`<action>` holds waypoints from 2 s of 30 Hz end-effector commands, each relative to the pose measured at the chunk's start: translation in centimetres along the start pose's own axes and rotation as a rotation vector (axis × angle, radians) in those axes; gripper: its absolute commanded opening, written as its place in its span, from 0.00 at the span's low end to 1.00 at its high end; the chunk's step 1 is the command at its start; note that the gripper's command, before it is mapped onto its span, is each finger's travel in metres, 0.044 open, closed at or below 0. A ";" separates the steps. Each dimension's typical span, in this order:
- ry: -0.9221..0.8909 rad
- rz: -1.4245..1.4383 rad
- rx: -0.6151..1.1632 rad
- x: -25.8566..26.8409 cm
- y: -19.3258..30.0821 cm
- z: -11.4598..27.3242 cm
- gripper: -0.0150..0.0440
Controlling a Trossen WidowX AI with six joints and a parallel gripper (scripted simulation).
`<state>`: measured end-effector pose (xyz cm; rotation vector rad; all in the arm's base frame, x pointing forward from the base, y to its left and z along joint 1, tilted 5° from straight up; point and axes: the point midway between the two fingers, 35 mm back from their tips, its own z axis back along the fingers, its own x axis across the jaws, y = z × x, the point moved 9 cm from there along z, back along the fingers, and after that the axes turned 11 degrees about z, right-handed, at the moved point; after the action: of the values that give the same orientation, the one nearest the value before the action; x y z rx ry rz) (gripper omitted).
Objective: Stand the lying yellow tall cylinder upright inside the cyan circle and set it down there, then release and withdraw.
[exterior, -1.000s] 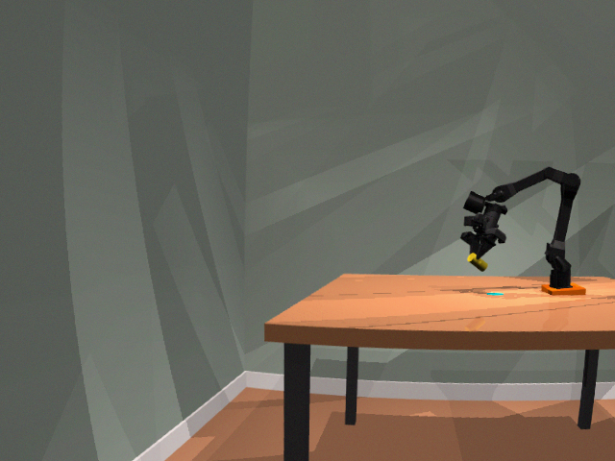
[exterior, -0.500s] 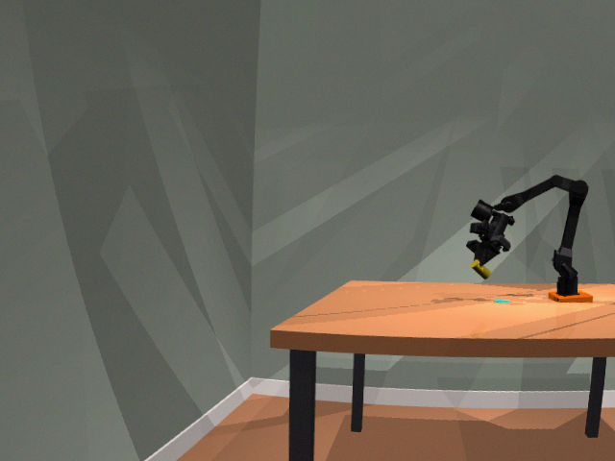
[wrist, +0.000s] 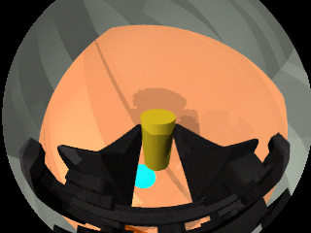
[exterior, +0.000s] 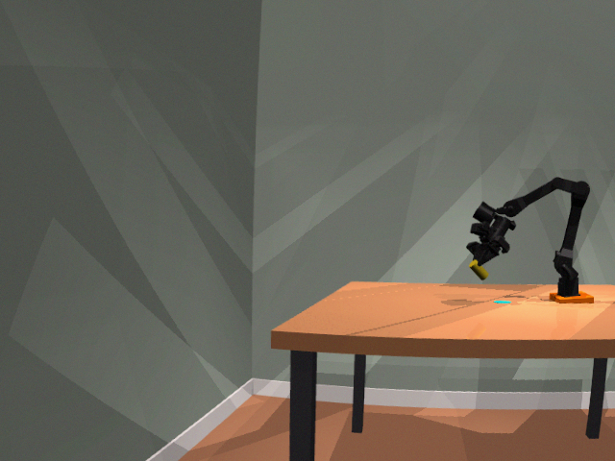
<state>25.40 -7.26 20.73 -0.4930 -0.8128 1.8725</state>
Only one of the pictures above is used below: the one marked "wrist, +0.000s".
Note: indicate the yellow cylinder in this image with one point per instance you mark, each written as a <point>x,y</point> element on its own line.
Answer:
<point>158,131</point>

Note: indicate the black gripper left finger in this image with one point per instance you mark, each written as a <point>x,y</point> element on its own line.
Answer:
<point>117,163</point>

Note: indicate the cyan circle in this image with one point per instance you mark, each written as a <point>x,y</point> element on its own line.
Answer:
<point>145,177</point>

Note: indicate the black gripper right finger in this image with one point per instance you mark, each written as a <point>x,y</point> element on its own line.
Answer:
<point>203,161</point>

